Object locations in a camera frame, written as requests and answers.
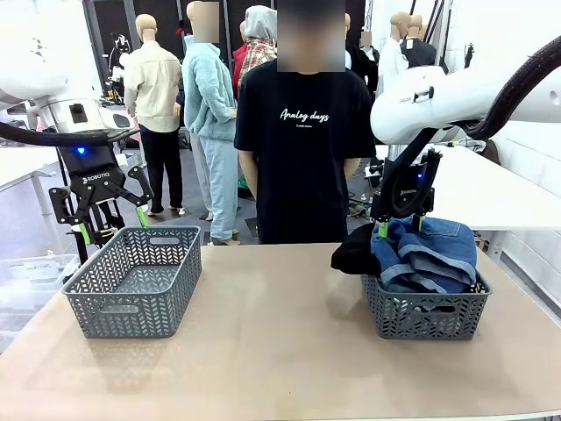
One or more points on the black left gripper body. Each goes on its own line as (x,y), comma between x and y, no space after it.
(94,175)

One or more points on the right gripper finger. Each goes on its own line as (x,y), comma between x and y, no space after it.
(419,223)
(382,228)

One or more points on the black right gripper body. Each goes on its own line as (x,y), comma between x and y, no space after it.
(412,188)

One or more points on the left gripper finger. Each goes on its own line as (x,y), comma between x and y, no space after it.
(142,215)
(87,234)

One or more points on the blue denim shorts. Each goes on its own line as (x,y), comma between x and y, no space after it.
(438,250)

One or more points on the black garment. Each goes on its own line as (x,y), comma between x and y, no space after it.
(355,254)

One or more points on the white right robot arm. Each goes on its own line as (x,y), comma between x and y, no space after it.
(438,101)

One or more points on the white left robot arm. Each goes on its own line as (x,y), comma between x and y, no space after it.
(35,52)

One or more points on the person's right forearm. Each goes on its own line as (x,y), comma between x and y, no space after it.
(250,182)

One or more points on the grey plastic lattice basket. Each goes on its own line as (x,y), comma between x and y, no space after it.
(429,296)
(131,291)

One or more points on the clear plastic storage bin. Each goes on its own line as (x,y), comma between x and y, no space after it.
(30,285)

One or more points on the dark brown bag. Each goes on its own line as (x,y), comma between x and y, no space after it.
(493,153)

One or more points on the white table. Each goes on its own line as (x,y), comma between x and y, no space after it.
(504,197)

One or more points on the person in black T-shirt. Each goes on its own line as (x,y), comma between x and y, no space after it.
(302,175)

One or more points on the mannequin in beige jacket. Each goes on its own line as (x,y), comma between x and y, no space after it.
(153,87)

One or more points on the small green object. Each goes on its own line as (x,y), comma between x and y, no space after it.
(244,182)

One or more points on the mannequin in white shirt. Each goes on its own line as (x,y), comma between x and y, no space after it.
(392,61)

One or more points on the person in black jacket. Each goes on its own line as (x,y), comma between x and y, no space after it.
(367,66)

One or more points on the mannequin in black top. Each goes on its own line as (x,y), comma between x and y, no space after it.
(423,52)

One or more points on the mannequin in light blue fleece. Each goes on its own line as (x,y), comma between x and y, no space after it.
(210,96)

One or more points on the black light stand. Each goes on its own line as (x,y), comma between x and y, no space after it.
(470,54)

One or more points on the mannequin plaid shirt grey hood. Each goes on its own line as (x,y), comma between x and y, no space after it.
(256,57)

